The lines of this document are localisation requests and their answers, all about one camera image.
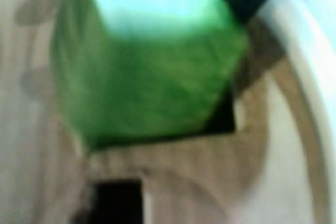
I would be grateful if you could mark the green wooden cube block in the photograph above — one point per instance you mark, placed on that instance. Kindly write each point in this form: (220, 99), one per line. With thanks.
(147, 85)

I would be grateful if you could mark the white round sorter lid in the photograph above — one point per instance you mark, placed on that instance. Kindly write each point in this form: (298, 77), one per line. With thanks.
(315, 51)

